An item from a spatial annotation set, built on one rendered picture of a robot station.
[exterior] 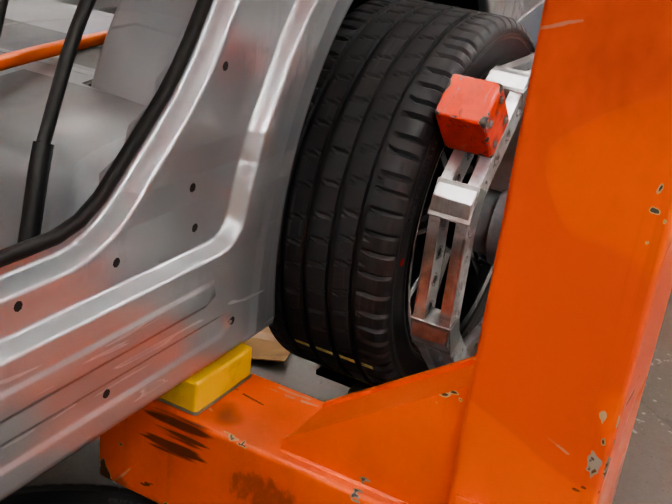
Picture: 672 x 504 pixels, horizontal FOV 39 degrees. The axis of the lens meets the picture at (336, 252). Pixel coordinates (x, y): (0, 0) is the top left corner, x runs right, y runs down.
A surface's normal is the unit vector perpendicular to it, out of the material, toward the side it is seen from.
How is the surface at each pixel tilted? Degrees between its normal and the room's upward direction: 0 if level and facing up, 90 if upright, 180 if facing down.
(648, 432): 0
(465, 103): 45
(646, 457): 0
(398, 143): 58
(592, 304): 90
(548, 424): 90
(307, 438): 90
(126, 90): 70
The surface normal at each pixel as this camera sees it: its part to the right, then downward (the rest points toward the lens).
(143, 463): -0.48, 0.29
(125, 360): 0.87, 0.28
